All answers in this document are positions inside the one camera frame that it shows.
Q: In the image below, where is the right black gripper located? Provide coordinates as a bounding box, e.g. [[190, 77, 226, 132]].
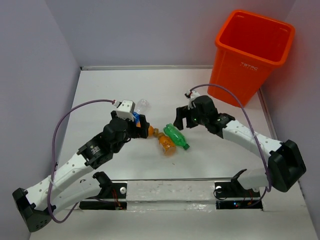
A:
[[173, 102, 209, 129]]

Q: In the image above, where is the green plastic bottle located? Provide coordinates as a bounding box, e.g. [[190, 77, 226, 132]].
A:
[[163, 123, 190, 150]]

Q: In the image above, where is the blue-label bottle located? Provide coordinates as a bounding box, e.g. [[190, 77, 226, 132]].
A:
[[132, 99, 151, 125]]

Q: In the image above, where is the orange juice bottle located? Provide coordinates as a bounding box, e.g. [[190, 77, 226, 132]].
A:
[[157, 132, 176, 157]]

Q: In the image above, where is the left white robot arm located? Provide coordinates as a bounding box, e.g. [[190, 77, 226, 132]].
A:
[[12, 110, 150, 233]]

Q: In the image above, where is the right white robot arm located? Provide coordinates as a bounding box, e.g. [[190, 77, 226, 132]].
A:
[[173, 93, 307, 196]]

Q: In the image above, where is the orange plastic bin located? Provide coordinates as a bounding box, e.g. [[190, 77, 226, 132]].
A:
[[207, 9, 296, 107]]

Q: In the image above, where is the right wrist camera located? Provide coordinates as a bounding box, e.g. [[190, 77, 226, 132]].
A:
[[185, 90, 201, 110]]

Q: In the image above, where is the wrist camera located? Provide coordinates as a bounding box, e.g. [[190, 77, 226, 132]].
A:
[[185, 90, 201, 110], [115, 100, 135, 121]]

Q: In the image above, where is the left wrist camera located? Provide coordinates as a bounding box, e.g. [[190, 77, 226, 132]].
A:
[[115, 100, 135, 121]]

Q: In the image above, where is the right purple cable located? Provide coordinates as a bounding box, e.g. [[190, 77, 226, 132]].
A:
[[186, 84, 273, 193]]

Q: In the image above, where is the purple cable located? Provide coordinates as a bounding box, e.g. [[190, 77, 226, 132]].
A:
[[186, 84, 273, 193], [47, 99, 120, 224]]

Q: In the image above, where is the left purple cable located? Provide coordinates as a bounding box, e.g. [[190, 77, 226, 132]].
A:
[[47, 99, 120, 224]]

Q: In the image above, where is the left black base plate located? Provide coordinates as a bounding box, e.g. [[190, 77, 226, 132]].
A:
[[78, 181, 128, 211]]

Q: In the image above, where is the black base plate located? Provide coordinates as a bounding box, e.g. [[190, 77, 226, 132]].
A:
[[213, 181, 263, 210], [78, 181, 128, 211]]

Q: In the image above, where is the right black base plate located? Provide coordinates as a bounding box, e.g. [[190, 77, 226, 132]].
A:
[[213, 181, 263, 210]]

